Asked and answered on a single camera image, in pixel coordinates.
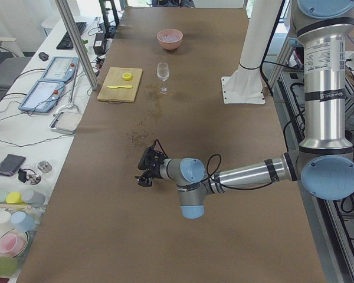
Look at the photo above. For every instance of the far teach pendant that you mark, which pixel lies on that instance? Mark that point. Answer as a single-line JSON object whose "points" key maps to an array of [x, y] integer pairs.
{"points": [[60, 69]]}

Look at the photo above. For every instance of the metal tray with white cloth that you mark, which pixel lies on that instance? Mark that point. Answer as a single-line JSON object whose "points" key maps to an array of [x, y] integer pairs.
{"points": [[65, 122]]}

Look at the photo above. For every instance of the stack of pastel cups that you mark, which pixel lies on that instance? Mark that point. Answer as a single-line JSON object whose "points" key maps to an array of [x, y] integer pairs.
{"points": [[18, 225]]}

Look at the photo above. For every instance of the yellow lemon half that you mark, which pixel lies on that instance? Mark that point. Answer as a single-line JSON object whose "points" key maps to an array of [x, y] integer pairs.
{"points": [[127, 76]]}

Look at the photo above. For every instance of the small steel cup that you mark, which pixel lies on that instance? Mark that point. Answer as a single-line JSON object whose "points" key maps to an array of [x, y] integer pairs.
{"points": [[44, 166]]}

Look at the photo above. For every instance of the bamboo cutting board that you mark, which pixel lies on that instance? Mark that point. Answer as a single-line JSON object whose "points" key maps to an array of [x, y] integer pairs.
{"points": [[114, 77]]}

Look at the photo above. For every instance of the clear wine glass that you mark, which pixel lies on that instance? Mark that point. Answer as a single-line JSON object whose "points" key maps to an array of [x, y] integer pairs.
{"points": [[163, 74]]}

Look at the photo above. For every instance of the aluminium frame post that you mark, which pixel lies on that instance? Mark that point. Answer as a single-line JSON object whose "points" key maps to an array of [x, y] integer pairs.
{"points": [[75, 36]]}

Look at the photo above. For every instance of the grey office chair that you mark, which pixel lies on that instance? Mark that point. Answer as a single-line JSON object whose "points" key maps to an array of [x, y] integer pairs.
{"points": [[10, 69]]}

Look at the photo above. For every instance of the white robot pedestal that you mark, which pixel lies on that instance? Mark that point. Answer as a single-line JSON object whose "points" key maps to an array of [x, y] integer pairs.
{"points": [[245, 86]]}

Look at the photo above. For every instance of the pink bowl of ice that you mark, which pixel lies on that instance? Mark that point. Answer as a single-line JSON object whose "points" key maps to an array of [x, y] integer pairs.
{"points": [[170, 39]]}

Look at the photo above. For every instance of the teach pendant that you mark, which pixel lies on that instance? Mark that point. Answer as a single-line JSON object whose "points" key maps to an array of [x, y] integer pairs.
{"points": [[60, 69], [43, 96]]}

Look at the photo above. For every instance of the yellow plastic knife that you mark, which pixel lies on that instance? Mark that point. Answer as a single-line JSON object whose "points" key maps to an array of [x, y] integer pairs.
{"points": [[119, 86]]}

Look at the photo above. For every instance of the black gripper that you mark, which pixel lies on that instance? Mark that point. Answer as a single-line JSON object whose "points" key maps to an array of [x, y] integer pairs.
{"points": [[155, 174]]}

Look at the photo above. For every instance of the near teach pendant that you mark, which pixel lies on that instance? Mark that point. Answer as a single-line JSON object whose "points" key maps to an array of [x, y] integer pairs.
{"points": [[43, 96]]}

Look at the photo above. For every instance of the grey folded cloth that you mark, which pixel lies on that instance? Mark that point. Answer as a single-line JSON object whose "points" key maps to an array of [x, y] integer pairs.
{"points": [[10, 165]]}

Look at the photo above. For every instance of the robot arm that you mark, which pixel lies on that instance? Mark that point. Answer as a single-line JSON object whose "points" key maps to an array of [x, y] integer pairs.
{"points": [[324, 161]]}

